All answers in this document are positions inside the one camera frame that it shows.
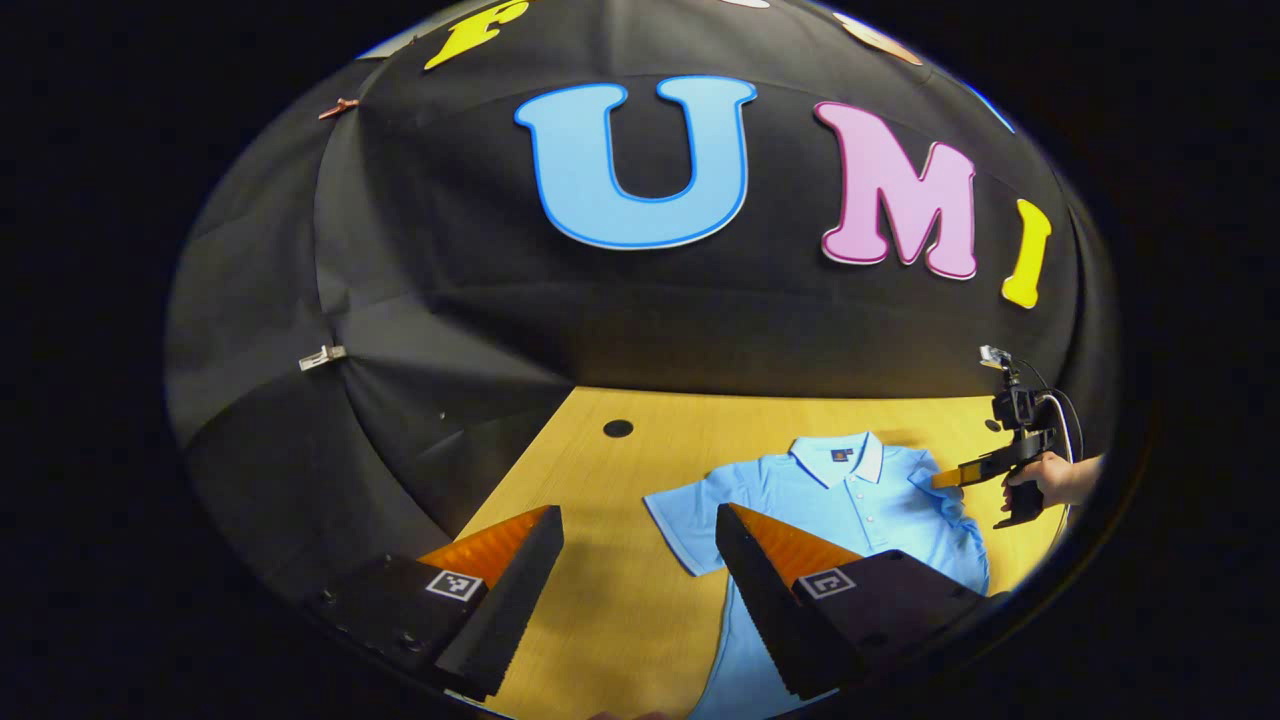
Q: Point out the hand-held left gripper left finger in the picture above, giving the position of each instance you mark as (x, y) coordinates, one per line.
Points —
(515, 600)

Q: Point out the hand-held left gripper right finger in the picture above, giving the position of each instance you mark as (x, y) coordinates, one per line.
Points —
(765, 600)

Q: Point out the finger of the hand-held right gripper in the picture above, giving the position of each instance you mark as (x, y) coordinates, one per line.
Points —
(980, 470)

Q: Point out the light blue T-shirt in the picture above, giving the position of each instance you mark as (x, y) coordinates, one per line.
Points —
(860, 500)

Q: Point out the white clip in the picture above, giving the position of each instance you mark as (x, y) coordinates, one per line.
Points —
(322, 357)

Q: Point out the black backdrop cloth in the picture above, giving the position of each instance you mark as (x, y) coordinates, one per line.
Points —
(450, 250)

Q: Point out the red clip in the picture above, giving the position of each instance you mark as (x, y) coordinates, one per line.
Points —
(338, 106)

